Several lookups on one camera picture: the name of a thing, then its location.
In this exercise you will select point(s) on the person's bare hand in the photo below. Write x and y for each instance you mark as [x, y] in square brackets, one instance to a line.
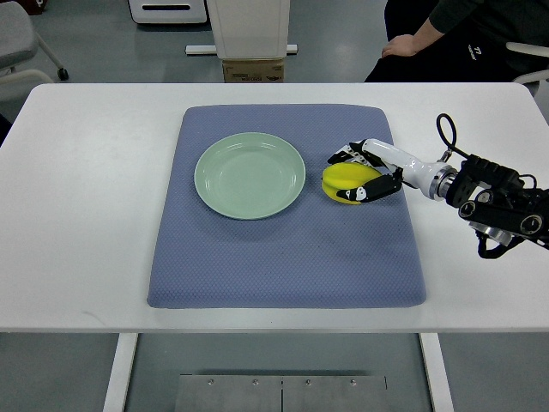
[406, 45]

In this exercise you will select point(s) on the white table frame legs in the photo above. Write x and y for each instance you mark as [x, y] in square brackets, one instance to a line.
[123, 360]

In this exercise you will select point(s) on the yellow starfruit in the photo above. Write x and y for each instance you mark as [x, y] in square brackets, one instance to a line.
[346, 176]

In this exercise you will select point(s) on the white pedestal stand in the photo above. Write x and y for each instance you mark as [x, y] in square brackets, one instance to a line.
[247, 29]

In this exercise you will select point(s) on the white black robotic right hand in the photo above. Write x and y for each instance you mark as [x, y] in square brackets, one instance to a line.
[398, 168]

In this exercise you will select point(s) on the seated person in black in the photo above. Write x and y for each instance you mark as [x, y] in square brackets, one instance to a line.
[465, 41]

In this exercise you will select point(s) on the grey office chair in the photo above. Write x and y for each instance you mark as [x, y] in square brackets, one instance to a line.
[20, 43]

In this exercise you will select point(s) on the metal base plate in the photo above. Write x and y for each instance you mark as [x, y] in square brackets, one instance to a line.
[281, 393]

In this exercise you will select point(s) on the brown cardboard box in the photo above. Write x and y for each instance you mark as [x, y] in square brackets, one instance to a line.
[253, 70]

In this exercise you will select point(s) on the blue textured mat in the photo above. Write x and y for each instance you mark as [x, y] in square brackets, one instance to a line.
[317, 253]

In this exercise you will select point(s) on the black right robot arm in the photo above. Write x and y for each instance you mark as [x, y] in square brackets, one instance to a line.
[502, 206]

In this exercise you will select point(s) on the white chair armrest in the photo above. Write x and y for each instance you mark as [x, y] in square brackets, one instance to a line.
[531, 80]

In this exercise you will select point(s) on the light green plate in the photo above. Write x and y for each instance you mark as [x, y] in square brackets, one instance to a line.
[249, 176]

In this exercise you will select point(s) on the white appliance with slot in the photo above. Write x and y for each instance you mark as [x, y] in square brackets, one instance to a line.
[168, 12]

